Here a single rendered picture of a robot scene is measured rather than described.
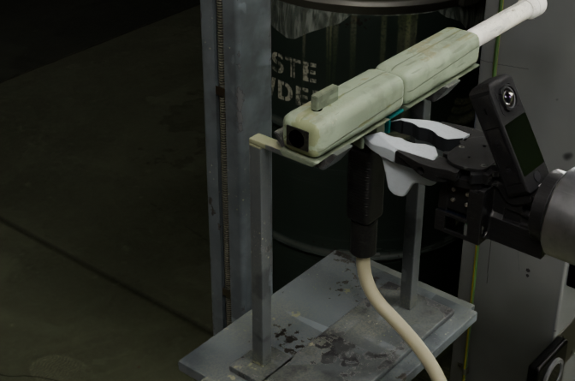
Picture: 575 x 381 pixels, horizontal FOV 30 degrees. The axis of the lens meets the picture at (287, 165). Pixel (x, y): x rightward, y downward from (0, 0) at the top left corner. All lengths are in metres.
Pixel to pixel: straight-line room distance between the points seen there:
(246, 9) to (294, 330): 0.40
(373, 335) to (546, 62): 0.49
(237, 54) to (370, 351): 0.38
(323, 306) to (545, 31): 0.50
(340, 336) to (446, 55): 0.36
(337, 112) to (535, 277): 0.74
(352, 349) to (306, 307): 0.11
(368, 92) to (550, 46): 0.51
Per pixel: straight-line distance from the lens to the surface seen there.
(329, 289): 1.40
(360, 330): 1.32
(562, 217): 1.01
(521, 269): 1.73
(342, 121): 1.05
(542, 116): 1.59
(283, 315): 1.35
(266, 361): 1.26
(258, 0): 1.19
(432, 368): 1.24
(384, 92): 1.10
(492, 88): 1.02
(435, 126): 1.13
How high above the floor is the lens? 1.60
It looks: 29 degrees down
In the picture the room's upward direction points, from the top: straight up
